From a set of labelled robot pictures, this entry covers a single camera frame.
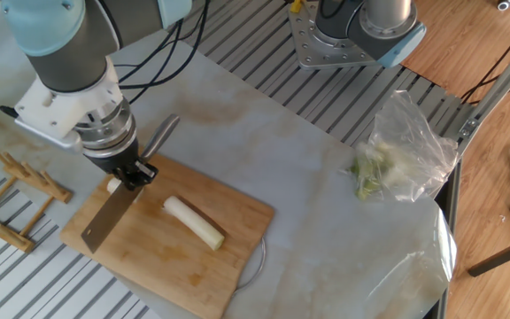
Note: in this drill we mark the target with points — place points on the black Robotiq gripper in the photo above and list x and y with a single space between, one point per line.
113 157

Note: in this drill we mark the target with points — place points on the steel cleaver knife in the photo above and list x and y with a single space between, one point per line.
104 221

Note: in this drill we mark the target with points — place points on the white scallion stalk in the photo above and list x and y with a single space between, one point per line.
195 221

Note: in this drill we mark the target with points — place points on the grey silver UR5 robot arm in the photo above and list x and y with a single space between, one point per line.
69 53

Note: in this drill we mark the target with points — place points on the bamboo cutting board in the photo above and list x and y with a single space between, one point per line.
171 274

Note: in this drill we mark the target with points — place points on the wooden peg rack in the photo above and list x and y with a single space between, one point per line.
2 230

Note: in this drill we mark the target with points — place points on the silver robot mounting plate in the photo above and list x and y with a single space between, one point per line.
321 53

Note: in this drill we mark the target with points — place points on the small yellow object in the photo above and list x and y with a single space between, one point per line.
296 5

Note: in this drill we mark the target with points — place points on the plastic bag of scallion scraps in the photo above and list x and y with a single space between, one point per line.
405 155

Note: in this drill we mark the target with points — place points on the dark wooden bar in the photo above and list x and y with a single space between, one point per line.
503 254

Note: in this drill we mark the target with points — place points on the small white round object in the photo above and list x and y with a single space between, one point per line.
504 4

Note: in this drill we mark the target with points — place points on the aluminium frame beam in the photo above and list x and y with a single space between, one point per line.
498 84

